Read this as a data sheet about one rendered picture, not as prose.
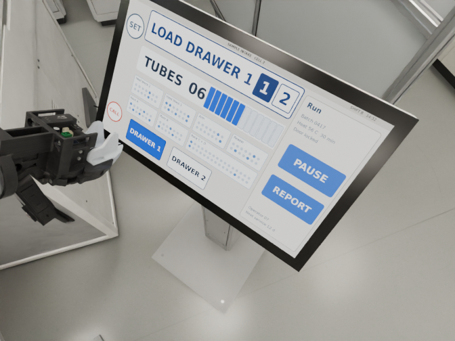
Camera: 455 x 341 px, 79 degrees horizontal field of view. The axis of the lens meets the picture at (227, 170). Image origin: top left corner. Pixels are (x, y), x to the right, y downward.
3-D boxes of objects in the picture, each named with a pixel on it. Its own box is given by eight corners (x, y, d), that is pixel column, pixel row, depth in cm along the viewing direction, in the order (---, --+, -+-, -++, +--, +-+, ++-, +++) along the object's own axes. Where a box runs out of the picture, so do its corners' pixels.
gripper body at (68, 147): (103, 133, 39) (10, 151, 28) (91, 181, 43) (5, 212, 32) (66, 107, 41) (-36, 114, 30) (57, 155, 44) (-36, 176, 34)
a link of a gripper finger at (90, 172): (120, 164, 45) (72, 179, 38) (117, 171, 46) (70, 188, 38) (99, 148, 46) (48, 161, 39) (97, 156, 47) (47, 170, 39)
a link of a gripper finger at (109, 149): (141, 132, 48) (97, 141, 40) (131, 160, 50) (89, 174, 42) (127, 122, 48) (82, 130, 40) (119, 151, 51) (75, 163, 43)
